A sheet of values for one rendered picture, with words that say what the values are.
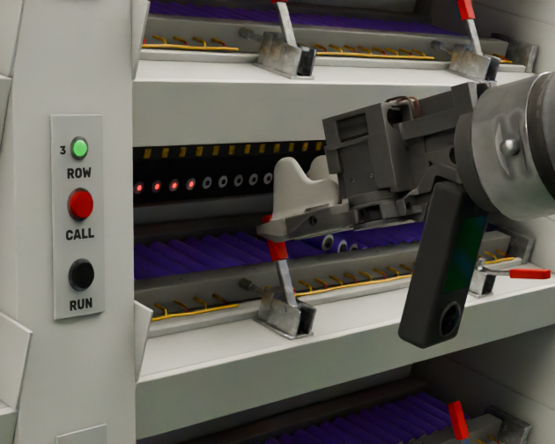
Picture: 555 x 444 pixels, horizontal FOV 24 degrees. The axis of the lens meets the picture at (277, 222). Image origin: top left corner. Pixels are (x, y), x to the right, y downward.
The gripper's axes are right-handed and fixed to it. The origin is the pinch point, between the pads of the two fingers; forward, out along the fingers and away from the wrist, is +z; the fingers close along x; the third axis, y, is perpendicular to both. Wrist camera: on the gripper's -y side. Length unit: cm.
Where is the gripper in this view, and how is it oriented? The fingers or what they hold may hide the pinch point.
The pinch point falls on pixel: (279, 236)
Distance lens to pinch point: 97.3
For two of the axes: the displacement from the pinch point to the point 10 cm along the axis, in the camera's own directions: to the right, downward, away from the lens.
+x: -6.4, 0.7, -7.6
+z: -7.5, 1.7, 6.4
